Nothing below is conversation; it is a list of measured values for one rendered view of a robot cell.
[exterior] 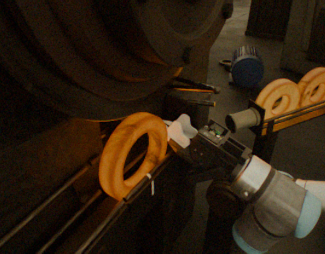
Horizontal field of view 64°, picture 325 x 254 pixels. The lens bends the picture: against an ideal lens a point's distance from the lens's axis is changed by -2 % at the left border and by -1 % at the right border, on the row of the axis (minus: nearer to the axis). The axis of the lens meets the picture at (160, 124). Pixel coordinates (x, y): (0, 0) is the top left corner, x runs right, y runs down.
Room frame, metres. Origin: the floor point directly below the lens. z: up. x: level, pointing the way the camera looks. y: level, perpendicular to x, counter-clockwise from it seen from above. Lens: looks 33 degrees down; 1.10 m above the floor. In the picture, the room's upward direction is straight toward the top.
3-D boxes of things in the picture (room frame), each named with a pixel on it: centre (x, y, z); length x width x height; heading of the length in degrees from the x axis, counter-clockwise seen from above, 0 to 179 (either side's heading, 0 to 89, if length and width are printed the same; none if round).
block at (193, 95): (0.62, -0.07, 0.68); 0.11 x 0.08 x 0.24; 56
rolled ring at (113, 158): (0.42, 0.05, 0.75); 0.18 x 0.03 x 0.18; 145
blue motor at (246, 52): (2.52, -0.86, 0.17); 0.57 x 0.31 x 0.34; 166
